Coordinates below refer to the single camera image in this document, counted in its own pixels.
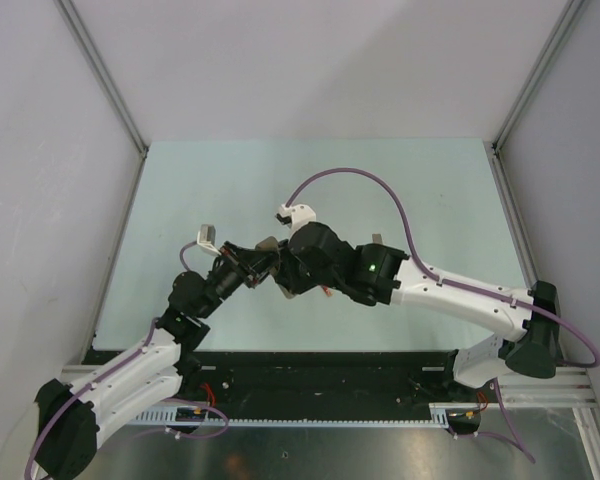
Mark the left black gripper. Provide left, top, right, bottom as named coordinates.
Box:
left=197, top=241, right=280, bottom=319

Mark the white remote control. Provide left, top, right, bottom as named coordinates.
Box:
left=255, top=236, right=295, bottom=300

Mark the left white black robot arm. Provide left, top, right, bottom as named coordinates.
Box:
left=24, top=237, right=280, bottom=479

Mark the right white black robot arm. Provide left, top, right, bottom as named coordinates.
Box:
left=273, top=222, right=559, bottom=401

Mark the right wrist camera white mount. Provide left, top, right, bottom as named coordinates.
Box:
left=275, top=204, right=316, bottom=235

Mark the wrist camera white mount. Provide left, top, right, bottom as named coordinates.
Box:
left=275, top=204, right=316, bottom=235
left=196, top=224, right=221, bottom=257

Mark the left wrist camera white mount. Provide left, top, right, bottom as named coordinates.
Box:
left=196, top=224, right=221, bottom=257

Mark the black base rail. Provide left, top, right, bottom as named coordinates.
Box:
left=82, top=349, right=564, bottom=421

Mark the grey slotted cable duct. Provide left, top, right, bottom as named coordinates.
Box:
left=129, top=403, right=454, bottom=427

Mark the right aluminium frame post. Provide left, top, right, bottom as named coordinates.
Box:
left=489, top=0, right=591, bottom=156

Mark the aluminium frame post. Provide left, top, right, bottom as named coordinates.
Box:
left=54, top=0, right=149, bottom=157
left=489, top=0, right=591, bottom=156

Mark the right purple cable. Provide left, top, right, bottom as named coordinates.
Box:
left=284, top=168, right=600, bottom=464

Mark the left aluminium frame post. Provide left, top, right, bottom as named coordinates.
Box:
left=54, top=0, right=149, bottom=157

